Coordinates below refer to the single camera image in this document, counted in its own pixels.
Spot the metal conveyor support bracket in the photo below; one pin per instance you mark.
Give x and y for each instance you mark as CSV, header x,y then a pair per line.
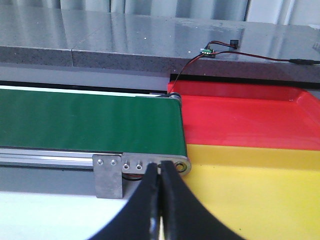
x,y
108,176

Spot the red plastic tray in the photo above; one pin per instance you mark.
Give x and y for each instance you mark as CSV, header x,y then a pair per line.
x,y
249,115

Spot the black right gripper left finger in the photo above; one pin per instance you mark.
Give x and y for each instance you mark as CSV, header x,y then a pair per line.
x,y
139,219

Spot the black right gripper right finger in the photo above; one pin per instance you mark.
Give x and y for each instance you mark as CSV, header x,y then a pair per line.
x,y
184,217

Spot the aluminium conveyor side rail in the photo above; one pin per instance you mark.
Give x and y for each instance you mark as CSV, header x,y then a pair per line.
x,y
48,158

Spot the black power connector plug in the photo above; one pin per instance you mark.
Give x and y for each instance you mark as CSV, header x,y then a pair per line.
x,y
305,62

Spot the yellow plastic tray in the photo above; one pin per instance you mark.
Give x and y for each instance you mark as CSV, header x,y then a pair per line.
x,y
260,193

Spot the green conveyor belt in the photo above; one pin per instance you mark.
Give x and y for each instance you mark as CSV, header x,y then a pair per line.
x,y
57,119

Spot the grey stone counter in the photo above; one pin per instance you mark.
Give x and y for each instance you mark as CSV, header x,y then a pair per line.
x,y
142,43

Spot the grey white curtain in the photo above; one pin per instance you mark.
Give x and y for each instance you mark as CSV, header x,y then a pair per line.
x,y
232,10

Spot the small green circuit board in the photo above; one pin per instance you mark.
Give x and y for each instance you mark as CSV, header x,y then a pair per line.
x,y
208,52

